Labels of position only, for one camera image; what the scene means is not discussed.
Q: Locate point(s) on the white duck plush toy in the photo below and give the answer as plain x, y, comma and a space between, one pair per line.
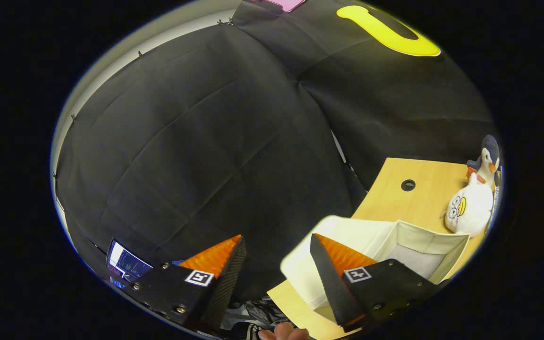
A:
472, 212

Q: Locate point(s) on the cream storage box lid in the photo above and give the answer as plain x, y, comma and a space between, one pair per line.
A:
300, 274

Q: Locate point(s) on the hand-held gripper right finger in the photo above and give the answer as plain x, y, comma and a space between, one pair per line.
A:
331, 288

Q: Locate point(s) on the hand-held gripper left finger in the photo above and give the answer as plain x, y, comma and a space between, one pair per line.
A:
227, 288

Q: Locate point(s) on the penguin plush toy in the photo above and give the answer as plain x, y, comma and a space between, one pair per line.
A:
487, 163

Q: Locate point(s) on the small lit screen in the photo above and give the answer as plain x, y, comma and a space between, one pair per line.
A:
116, 282

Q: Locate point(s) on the beige fabric storage box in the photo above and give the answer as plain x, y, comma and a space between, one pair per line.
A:
423, 245

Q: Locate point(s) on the computer monitor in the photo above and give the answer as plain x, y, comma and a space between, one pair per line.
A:
125, 262

